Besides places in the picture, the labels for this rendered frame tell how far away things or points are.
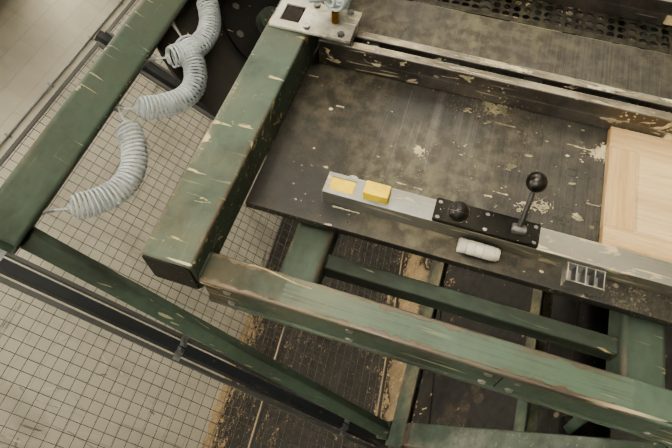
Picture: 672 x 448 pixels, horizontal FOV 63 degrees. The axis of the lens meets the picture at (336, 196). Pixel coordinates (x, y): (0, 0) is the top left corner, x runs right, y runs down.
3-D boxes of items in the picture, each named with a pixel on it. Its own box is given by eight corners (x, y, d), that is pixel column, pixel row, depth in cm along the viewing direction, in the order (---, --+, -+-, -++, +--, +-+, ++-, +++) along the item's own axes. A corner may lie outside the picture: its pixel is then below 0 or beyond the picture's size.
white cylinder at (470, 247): (454, 254, 106) (495, 265, 105) (457, 247, 103) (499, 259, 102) (457, 240, 107) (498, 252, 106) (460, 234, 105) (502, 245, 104)
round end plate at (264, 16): (334, 182, 173) (96, 25, 145) (324, 187, 178) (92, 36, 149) (397, 17, 212) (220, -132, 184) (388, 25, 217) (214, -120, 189)
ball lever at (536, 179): (526, 242, 102) (552, 180, 95) (506, 237, 102) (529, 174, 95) (526, 231, 105) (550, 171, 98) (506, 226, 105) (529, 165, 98)
